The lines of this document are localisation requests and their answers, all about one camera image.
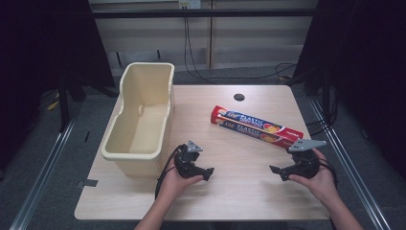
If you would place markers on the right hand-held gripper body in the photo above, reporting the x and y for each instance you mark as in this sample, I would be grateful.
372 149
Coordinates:
304 163

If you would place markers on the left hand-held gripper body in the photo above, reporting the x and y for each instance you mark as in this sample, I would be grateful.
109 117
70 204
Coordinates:
186 161

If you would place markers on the red blue plastic wrap box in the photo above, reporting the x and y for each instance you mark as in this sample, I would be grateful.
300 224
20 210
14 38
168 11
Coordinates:
255 126

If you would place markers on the cream plastic bin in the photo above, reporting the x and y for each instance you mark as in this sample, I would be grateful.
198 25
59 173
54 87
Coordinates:
140 127

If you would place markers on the person's right hand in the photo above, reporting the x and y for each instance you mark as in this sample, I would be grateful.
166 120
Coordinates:
319 185

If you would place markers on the person's left hand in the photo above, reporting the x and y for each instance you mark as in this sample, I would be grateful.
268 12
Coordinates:
175 187

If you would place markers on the dark tape piece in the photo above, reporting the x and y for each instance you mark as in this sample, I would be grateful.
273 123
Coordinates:
86 183

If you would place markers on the black curtain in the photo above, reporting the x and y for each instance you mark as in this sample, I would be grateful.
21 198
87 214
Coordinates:
364 70
44 57

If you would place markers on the black metal stand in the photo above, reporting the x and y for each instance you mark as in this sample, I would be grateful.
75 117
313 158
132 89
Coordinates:
63 105

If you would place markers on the black horizontal bar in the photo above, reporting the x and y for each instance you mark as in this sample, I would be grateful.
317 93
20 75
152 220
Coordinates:
204 13

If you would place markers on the metal floor rail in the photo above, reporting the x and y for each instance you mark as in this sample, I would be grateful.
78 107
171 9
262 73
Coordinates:
41 169
348 166

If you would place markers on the white wall power outlet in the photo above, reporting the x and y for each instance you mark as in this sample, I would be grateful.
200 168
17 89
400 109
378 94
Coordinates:
189 4

